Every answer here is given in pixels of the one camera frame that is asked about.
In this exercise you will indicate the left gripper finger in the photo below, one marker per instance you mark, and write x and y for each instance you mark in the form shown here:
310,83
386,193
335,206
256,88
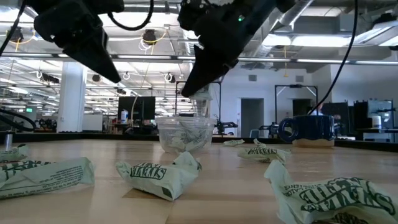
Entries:
87,60
104,59

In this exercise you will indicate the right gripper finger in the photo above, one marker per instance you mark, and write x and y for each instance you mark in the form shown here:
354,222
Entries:
196,71
217,70

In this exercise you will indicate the black robot arm on stand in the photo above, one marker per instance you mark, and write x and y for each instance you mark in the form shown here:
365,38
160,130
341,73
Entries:
224,126

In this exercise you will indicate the white column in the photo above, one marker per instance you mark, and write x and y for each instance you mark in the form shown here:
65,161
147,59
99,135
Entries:
71,102

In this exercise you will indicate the grey door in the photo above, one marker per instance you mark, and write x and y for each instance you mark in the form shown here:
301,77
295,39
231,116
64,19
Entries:
252,115

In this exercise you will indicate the clear plastic bowl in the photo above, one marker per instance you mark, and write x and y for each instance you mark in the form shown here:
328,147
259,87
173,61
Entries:
160,121

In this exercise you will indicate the black monitor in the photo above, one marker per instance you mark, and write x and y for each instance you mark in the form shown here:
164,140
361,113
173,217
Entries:
140,109

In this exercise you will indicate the white canister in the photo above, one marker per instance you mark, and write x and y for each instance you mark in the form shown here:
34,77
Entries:
124,117

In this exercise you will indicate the green exit sign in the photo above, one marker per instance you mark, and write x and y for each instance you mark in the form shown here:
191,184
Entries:
29,109

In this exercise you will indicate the dark blue ceramic mug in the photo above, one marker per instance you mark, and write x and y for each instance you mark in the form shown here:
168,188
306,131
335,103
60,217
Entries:
311,127

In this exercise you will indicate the grey cabinet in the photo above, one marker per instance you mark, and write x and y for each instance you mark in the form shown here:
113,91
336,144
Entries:
379,107

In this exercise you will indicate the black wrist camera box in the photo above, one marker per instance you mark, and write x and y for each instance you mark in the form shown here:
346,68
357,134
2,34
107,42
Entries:
112,5

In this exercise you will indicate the black aluminium table frame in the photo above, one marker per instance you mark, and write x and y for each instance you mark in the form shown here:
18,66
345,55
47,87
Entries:
62,137

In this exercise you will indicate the silver post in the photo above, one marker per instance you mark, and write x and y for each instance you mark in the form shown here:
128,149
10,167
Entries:
8,140

